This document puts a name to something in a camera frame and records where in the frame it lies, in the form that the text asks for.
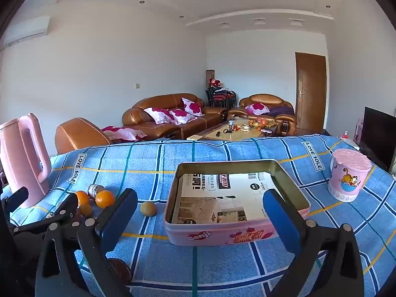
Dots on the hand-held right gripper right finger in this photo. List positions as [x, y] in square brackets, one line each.
[278, 222]

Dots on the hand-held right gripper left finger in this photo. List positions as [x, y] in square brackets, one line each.
[117, 219]

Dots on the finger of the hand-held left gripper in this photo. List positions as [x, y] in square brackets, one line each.
[58, 212]
[17, 199]

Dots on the orange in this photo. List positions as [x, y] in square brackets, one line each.
[105, 198]
[86, 210]
[82, 197]

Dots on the brown kiwi fruit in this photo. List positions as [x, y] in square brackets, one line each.
[148, 208]

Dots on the brown round fruit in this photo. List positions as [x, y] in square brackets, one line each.
[120, 270]

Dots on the white box with fruit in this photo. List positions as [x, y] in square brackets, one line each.
[216, 235]

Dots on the pink kettle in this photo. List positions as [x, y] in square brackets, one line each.
[9, 161]

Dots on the printed paper sheet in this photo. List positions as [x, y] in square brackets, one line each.
[222, 201]

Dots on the blue plaid tablecloth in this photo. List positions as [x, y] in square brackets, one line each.
[216, 269]

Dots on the brown leather armchair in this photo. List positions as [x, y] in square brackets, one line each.
[77, 133]
[266, 99]

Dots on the pink cartoon cat bucket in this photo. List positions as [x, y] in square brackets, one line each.
[346, 176]

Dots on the wooden coffee table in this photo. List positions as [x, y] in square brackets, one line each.
[213, 134]

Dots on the purple blanket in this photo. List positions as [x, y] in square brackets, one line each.
[283, 111]

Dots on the white red floral pillow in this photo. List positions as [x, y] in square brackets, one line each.
[192, 106]
[159, 116]
[183, 117]
[256, 109]

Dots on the brown leather sofa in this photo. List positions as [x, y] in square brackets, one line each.
[154, 102]

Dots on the black television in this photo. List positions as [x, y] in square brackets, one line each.
[377, 136]

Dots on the brown wooden door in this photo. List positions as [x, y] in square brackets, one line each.
[309, 92]

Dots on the stacked dark chairs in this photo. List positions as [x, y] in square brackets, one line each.
[218, 99]

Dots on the red plush toy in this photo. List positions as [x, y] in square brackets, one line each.
[214, 82]

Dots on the rolled brown mat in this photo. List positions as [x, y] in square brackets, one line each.
[209, 75]

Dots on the white air conditioner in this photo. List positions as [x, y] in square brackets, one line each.
[27, 31]

